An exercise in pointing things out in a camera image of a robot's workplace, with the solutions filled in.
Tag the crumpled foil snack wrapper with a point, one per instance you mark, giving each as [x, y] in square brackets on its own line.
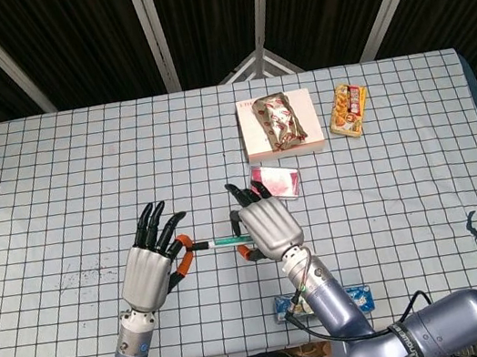
[277, 121]

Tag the blue cookie package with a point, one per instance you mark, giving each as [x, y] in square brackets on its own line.
[361, 298]

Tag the black marker cap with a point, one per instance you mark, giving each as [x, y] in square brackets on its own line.
[201, 245]

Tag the blue checkered tablecloth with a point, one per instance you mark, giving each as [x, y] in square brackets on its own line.
[80, 169]

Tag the white triangular metal frame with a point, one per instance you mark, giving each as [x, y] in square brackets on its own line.
[261, 61]

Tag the white flat cardboard box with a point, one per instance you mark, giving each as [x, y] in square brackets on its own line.
[310, 124]

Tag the green white marker pen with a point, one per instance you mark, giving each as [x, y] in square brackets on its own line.
[228, 240]

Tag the brown paper bag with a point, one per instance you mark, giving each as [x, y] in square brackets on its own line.
[308, 353]

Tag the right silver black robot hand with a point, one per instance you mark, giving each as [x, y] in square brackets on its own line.
[270, 228]

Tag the yellow snack box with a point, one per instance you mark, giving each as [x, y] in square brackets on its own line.
[348, 110]

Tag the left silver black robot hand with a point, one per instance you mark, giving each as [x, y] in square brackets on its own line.
[144, 273]

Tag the pink snack packet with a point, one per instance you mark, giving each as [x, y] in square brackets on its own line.
[285, 179]

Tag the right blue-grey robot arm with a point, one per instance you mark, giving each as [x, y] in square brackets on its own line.
[335, 305]

